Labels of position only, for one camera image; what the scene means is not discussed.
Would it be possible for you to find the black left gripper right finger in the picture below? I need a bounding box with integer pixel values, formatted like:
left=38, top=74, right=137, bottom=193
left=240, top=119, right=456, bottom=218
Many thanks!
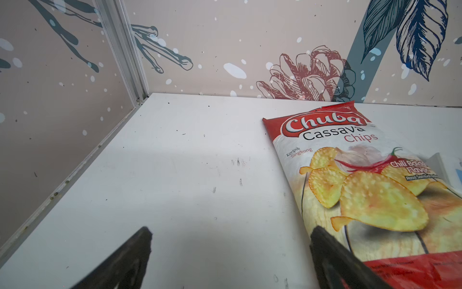
left=310, top=226, right=391, bottom=289

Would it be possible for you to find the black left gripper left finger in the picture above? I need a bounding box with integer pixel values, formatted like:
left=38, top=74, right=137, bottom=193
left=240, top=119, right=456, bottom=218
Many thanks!
left=73, top=226, right=152, bottom=289

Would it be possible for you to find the red Chuba cassava chips bag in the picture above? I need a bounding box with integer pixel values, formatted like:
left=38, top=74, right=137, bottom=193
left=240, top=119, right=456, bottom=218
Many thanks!
left=263, top=102, right=462, bottom=289

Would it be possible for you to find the white long power strip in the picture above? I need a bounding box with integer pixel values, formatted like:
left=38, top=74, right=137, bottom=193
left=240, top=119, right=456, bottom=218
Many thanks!
left=425, top=152, right=462, bottom=196

